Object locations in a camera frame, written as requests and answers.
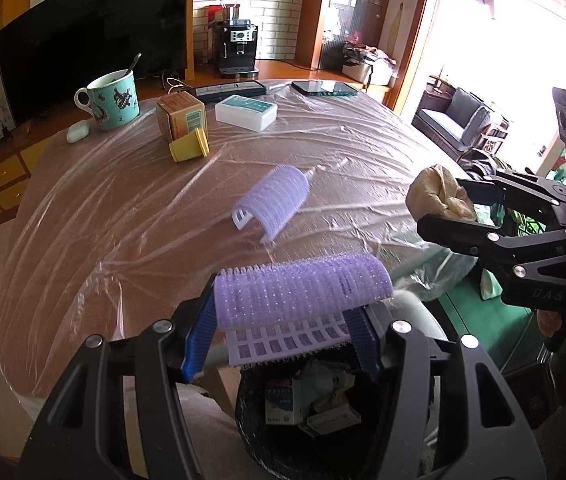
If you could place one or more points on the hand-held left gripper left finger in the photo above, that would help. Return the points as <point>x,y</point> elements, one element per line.
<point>198,340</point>

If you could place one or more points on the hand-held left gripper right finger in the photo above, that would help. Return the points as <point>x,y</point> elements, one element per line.
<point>363,340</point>

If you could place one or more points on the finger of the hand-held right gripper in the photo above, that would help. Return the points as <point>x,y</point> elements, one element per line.
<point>493,187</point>
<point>458,237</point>

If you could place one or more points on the tan paper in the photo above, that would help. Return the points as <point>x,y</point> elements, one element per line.
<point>438,192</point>

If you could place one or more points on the purple hair roller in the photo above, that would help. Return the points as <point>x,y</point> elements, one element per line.
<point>273,195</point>
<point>303,290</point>

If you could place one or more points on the black trash bin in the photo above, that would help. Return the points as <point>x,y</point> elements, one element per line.
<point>249,410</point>

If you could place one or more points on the person's right hand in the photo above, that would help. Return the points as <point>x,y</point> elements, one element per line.
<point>548,325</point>

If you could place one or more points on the dark jacket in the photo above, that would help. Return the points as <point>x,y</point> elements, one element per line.
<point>483,162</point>

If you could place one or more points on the carved wooden side table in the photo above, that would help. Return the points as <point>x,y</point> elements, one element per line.
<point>494,136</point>

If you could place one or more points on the grey sofa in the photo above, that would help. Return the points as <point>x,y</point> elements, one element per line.
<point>448,115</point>

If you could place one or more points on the flat white carton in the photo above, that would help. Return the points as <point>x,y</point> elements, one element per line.
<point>333,420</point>

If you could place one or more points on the small white blue box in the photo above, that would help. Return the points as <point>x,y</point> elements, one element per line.
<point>279,405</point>

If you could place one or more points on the white storage box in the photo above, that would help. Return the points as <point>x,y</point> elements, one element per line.
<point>365,74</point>

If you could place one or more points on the pile of clothes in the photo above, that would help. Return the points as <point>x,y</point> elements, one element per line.
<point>368,54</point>

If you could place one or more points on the yellow plastic cup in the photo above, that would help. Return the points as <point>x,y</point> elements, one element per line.
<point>185,147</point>

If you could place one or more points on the dark green smartphone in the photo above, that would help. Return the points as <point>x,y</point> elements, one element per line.
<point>323,88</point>

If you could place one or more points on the black radiator heater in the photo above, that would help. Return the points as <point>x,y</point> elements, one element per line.
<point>332,55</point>

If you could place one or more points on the brown cardboard box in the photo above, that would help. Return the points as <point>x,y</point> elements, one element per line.
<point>178,110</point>

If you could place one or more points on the clear plastic box teal label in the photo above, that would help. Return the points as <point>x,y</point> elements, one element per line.
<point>245,110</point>

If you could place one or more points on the white earbuds case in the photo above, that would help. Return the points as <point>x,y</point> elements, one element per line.
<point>77,131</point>

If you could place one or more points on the black remote keyboard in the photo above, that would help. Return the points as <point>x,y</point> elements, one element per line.
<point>228,91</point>

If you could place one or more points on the teal printed mug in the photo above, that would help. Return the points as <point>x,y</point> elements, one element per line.
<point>113,102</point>

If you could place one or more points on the metal spoon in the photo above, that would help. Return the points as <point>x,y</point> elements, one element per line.
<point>133,64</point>

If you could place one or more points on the black coffee machine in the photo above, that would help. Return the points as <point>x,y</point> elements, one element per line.
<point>237,50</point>

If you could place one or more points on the black flat screen television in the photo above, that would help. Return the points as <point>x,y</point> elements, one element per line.
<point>88,40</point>

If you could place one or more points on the steel utensil holder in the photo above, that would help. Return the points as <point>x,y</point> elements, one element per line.
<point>225,11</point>

